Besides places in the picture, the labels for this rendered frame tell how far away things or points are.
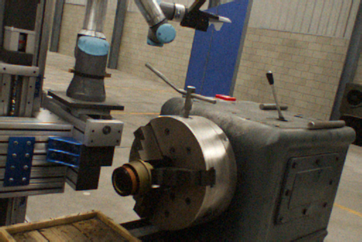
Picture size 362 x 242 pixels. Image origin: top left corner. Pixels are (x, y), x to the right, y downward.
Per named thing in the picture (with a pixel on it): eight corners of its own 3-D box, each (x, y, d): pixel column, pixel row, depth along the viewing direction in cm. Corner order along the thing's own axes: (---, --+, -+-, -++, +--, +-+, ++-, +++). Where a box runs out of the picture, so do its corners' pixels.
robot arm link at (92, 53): (74, 71, 150) (79, 35, 147) (73, 68, 162) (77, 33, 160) (107, 77, 153) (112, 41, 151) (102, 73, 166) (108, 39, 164)
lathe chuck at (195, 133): (142, 199, 132) (160, 104, 127) (215, 244, 111) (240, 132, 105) (120, 202, 126) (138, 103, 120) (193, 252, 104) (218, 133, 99)
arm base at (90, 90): (59, 92, 160) (63, 67, 158) (95, 95, 169) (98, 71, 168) (76, 100, 148) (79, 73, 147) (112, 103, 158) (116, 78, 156)
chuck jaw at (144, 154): (162, 165, 117) (148, 129, 121) (172, 157, 114) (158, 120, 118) (132, 168, 109) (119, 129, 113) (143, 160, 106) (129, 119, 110)
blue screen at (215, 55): (165, 103, 999) (183, 6, 959) (196, 109, 1012) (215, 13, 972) (192, 149, 599) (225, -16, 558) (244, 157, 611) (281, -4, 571)
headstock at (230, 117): (235, 183, 187) (254, 100, 180) (335, 228, 155) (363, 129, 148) (136, 201, 144) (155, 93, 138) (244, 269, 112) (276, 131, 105)
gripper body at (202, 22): (202, 30, 184) (177, 24, 181) (207, 10, 182) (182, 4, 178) (208, 32, 177) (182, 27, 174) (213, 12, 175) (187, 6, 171)
